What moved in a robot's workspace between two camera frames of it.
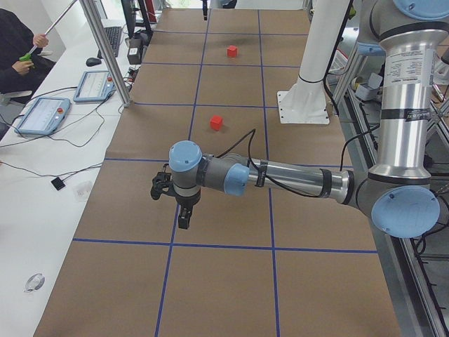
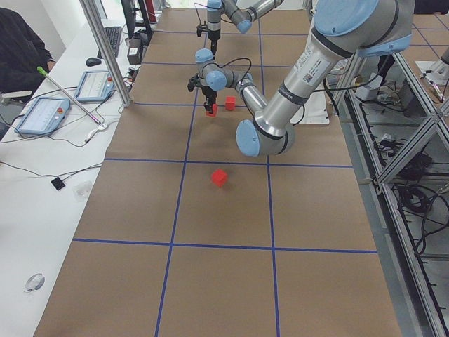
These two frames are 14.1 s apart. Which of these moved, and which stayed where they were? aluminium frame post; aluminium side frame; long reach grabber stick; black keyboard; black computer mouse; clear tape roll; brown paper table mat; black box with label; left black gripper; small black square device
Moved: left black gripper; long reach grabber stick
Stayed: aluminium frame post; black keyboard; aluminium side frame; brown paper table mat; small black square device; black computer mouse; black box with label; clear tape roll
